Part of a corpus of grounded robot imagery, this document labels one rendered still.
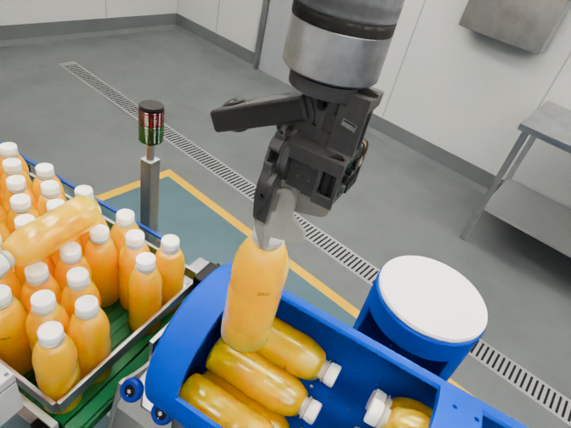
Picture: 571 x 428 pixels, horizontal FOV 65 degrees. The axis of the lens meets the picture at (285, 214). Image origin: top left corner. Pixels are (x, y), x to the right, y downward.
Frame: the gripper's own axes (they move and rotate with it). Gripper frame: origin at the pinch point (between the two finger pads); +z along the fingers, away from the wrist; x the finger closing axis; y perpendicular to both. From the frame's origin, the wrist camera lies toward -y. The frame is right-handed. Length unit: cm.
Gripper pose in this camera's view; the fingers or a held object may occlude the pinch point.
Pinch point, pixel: (269, 228)
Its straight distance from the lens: 53.4
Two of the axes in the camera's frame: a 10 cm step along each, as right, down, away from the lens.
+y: 8.6, 4.3, -2.8
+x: 4.8, -4.5, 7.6
